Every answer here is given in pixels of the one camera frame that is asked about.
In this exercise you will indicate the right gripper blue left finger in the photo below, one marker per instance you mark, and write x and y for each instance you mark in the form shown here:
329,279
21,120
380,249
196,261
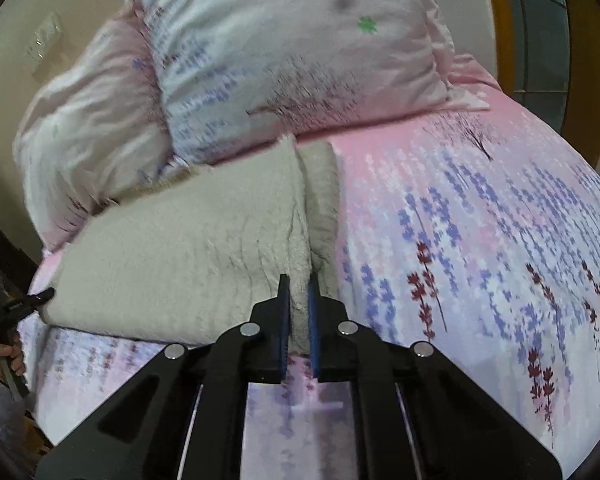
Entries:
182,416

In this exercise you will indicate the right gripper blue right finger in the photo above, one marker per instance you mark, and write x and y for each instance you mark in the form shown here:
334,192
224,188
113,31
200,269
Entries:
416,414

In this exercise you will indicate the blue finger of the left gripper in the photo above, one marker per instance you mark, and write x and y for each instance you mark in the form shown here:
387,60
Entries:
21,308

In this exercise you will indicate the beige cable knit sweater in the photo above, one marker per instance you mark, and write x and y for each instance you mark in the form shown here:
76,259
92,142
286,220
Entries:
188,258

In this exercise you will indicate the person's left hand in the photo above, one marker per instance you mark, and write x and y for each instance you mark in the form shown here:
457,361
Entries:
13,355

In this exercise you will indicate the left floral pink pillow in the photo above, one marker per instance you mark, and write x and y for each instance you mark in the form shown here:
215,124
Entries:
92,132

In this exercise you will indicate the pink lavender floral bedsheet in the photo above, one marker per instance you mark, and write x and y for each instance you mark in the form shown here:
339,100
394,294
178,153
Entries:
499,258

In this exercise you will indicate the right floral pillow with tree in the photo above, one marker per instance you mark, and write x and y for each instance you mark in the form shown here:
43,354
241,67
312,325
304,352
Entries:
234,74

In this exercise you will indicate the white wall switch plate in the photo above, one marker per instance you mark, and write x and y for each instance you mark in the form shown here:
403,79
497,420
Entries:
42,41

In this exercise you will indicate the wooden door frame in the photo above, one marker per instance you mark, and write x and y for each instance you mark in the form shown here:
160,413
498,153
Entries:
548,54

